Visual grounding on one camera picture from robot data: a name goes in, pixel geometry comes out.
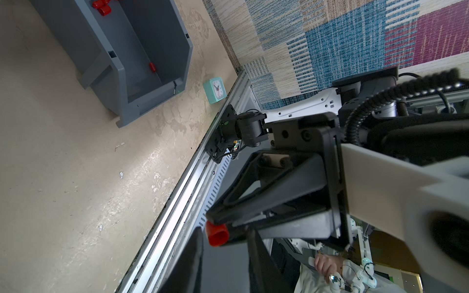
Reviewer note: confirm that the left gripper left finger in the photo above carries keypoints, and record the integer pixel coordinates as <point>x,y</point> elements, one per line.
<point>186,276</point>

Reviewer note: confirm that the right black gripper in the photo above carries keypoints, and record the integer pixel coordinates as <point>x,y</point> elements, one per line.
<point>294,189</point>

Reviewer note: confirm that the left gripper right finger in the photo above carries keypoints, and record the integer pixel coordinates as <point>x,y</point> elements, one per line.
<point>264,276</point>

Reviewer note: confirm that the red screw protection sleeve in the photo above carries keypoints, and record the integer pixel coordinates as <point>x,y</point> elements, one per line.
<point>217,235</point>

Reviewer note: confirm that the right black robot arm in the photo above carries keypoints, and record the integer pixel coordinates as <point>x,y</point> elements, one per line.
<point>372,113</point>

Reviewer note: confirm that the red sleeves in bin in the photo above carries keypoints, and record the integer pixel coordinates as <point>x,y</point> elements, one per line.
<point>123,39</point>

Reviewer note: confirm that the operator hand with controller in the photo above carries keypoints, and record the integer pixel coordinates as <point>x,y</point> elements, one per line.
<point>363,278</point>

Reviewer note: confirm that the small teal square clock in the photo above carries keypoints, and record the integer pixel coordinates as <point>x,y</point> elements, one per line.
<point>215,90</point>

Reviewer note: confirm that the grey plastic parts bin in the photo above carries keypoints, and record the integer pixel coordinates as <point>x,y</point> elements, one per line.
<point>161,32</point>

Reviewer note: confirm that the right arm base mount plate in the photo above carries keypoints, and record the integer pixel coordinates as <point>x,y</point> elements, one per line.
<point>235,131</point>

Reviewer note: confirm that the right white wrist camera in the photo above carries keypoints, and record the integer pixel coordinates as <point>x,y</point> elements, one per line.
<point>406,201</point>

